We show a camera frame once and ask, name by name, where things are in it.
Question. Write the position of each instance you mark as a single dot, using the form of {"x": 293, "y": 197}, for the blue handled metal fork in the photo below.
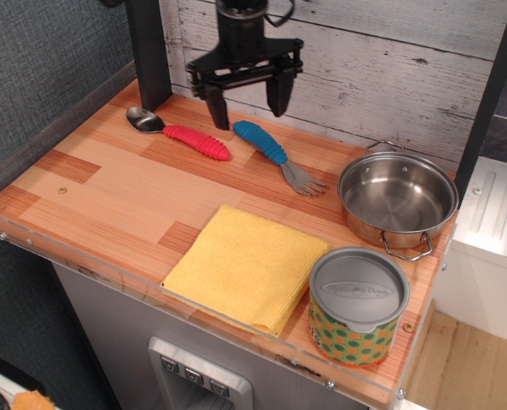
{"x": 298, "y": 178}

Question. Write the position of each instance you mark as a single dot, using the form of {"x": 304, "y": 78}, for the silver dispenser panel with buttons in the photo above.
{"x": 188, "y": 381}

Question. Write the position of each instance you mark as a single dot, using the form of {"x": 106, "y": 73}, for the dark left vertical post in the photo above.
{"x": 149, "y": 51}

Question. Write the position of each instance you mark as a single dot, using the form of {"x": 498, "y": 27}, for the white toy sink unit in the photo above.
{"x": 471, "y": 285}

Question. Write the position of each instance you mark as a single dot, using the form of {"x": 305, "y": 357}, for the yellow folded cloth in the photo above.
{"x": 247, "y": 270}

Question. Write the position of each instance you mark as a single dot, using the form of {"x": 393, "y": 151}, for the clear acrylic edge guard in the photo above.
{"x": 120, "y": 312}

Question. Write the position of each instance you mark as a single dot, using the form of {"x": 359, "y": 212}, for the small steel pot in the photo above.
{"x": 397, "y": 200}

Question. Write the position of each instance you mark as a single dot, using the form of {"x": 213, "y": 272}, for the red handled metal spoon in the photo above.
{"x": 143, "y": 120}

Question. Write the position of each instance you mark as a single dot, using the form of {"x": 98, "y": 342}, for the orange object at corner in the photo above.
{"x": 32, "y": 400}

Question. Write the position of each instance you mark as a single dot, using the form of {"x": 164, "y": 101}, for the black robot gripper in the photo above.
{"x": 245, "y": 56}

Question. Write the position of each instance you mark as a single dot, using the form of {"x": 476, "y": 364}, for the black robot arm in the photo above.
{"x": 245, "y": 56}

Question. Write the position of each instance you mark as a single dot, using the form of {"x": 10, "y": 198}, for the dark right vertical post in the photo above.
{"x": 483, "y": 118}

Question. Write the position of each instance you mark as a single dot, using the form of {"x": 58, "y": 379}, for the dark vertical post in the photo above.
{"x": 483, "y": 118}
{"x": 149, "y": 51}

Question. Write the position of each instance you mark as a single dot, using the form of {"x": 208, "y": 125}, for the green orange patterned can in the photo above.
{"x": 357, "y": 297}

